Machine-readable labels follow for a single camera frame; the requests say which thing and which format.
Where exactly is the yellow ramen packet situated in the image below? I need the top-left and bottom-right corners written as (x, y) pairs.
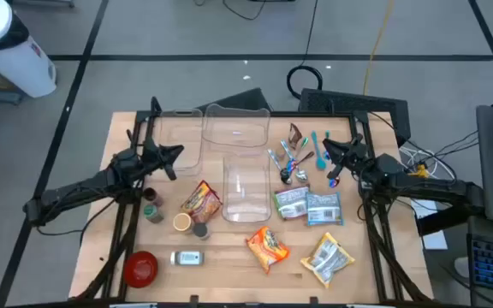
top-left (300, 232), bottom-right (356, 288)

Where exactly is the white trash can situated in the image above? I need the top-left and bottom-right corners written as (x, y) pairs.
top-left (0, 0), bottom-right (58, 98)

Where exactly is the red bowl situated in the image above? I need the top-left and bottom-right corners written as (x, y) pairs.
top-left (122, 250), bottom-right (159, 289)

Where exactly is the small white-labelled bottle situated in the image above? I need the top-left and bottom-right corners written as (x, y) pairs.
top-left (169, 250), bottom-right (205, 267)

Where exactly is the thin black floor cable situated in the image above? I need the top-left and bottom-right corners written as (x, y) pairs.
top-left (193, 0), bottom-right (260, 21)

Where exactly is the black aluminium rig frame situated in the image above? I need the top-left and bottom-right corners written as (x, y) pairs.
top-left (74, 96), bottom-right (434, 308)

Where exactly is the white paper sheet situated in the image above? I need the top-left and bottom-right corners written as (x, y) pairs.
top-left (409, 198), bottom-right (448, 252)

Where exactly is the black metal spoon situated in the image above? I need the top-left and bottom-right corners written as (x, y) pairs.
top-left (279, 151), bottom-right (316, 179)

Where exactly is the black desk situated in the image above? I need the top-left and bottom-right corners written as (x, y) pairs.
top-left (417, 194), bottom-right (493, 308)

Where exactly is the brown-lidded spice jar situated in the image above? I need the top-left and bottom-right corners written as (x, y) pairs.
top-left (142, 187), bottom-right (164, 207)

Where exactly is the black coiled cable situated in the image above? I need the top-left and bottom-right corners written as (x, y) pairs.
top-left (286, 0), bottom-right (324, 100)

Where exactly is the black-lidded purple-label spice jar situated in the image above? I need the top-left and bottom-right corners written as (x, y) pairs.
top-left (193, 222), bottom-right (211, 241)

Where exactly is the green-edged ramen packet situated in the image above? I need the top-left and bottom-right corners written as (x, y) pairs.
top-left (271, 185), bottom-right (311, 222)

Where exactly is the clear plastic storage bin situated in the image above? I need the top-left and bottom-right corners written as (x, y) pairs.
top-left (222, 152), bottom-right (272, 224)
top-left (202, 103), bottom-right (272, 150)
top-left (156, 109), bottom-right (205, 177)

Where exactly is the yellow cable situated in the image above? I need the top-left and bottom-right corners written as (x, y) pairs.
top-left (362, 0), bottom-right (395, 96)

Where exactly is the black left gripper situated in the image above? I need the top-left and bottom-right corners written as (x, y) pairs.
top-left (142, 137), bottom-right (185, 181)

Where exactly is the green-lidded spice jar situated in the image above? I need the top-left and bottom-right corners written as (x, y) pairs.
top-left (143, 204), bottom-right (165, 224)

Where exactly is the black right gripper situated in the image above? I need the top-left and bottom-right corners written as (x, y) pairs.
top-left (322, 134), bottom-right (370, 181)

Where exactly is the red beef ramen packet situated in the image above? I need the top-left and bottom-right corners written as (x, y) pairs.
top-left (181, 179), bottom-right (223, 224)

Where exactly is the black desk cable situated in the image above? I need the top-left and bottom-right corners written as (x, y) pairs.
top-left (368, 110), bottom-right (479, 181)

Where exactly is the orange chicken ramen packet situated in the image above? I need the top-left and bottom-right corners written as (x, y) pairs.
top-left (245, 225), bottom-right (291, 275)

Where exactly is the yellow connector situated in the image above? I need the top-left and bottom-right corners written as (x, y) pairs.
top-left (408, 164), bottom-right (431, 180)

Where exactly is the tan round container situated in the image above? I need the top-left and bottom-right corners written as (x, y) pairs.
top-left (172, 212), bottom-right (195, 234)

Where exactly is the computer mouse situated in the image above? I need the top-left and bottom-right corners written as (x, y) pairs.
top-left (454, 256), bottom-right (471, 279)

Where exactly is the blue ramen packet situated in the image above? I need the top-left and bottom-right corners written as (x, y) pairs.
top-left (305, 191), bottom-right (345, 227)

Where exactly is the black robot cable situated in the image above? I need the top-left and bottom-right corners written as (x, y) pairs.
top-left (35, 198), bottom-right (117, 237)

